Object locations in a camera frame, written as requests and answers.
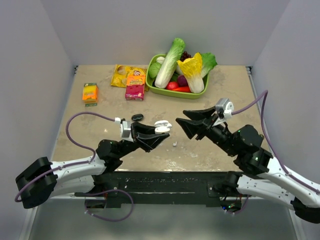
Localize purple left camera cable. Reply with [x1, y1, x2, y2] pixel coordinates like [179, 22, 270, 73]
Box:
[14, 111, 118, 203]

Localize black base frame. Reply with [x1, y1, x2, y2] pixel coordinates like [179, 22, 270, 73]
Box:
[75, 171, 244, 208]

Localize dark toy grapes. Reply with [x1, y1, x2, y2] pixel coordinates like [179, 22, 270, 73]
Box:
[180, 51, 192, 62]

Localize red snack box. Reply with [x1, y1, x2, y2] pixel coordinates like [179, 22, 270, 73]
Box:
[124, 75, 146, 101]

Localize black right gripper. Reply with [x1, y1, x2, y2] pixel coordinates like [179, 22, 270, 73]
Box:
[174, 105, 238, 157]

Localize green plastic tray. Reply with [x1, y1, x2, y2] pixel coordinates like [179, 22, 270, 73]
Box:
[145, 54, 210, 100]

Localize orange sponge pack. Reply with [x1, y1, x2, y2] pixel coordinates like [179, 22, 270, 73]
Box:
[82, 83, 99, 107]

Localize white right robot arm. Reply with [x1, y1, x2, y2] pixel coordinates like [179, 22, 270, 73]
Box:
[175, 101, 320, 224]

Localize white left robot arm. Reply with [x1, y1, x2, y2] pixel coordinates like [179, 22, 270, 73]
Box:
[14, 117, 172, 209]

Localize green lettuce leaf toy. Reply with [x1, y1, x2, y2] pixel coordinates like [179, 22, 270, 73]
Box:
[200, 52, 217, 78]

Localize yellow napa cabbage toy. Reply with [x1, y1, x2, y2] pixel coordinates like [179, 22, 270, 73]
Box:
[176, 52, 205, 94]

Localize green round toy vegetable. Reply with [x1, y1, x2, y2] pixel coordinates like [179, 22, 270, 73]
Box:
[148, 62, 162, 79]

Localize yellow chips bag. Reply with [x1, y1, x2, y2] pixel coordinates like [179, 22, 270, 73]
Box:
[110, 64, 147, 88]

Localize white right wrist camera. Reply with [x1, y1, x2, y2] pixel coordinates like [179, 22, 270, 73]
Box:
[213, 98, 234, 126]

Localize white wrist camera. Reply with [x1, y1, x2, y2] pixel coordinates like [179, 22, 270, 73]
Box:
[213, 98, 234, 126]
[114, 117, 132, 139]

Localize purple toy onion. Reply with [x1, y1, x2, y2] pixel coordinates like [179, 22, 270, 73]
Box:
[176, 75, 188, 87]

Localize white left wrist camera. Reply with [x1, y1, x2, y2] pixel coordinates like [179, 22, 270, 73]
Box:
[114, 117, 132, 139]

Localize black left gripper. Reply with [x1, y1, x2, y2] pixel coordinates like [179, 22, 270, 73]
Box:
[116, 121, 169, 159]

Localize white toy garlic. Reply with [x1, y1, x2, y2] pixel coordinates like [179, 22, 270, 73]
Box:
[156, 56, 165, 65]

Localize white earbud charging case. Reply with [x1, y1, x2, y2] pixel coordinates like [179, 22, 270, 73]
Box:
[154, 120, 172, 134]

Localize green napa cabbage toy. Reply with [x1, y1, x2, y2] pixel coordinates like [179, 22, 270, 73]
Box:
[154, 38, 186, 89]

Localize black earbud charging case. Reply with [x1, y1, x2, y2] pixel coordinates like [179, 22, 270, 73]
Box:
[131, 113, 144, 122]

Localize orange toy carrot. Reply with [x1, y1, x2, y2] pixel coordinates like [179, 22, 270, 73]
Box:
[172, 86, 191, 93]

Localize red toy tomato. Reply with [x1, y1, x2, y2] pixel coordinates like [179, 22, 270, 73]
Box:
[165, 81, 179, 91]

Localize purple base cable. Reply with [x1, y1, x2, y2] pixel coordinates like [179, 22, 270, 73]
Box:
[84, 189, 135, 223]

